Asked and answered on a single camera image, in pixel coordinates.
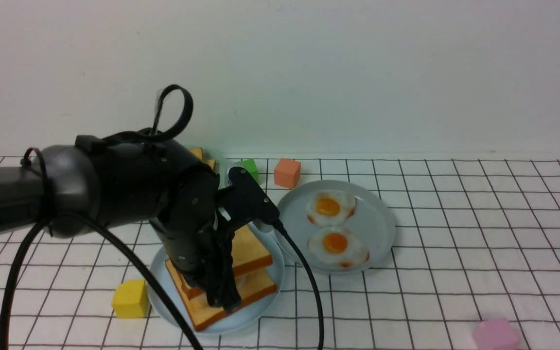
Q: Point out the fried egg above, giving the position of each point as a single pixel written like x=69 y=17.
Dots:
x=336 y=247
x=330 y=208

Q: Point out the back fried egg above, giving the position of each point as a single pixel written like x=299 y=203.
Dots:
x=330 y=208

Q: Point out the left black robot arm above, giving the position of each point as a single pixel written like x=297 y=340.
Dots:
x=112 y=185

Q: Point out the green plate with toast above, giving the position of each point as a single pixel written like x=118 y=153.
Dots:
x=222 y=168

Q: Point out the light blue empty plate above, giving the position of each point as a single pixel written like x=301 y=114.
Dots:
x=245 y=316

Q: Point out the yellow foam cube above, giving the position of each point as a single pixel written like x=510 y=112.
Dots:
x=130 y=299

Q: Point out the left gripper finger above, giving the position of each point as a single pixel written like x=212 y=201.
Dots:
x=206 y=281
x=223 y=291

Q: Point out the green foam cube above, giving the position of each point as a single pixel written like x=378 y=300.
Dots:
x=250 y=166

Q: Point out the orange foam cube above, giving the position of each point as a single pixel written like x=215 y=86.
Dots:
x=287 y=173

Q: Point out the front fried egg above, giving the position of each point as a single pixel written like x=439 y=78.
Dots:
x=336 y=247

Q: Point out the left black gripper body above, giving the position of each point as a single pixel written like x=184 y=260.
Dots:
x=186 y=221

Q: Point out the pink foam cube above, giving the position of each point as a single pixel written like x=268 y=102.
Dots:
x=496 y=334

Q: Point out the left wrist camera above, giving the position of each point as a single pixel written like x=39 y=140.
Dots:
x=243 y=201

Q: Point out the grey-green egg plate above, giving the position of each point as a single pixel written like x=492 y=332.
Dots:
x=373 y=223

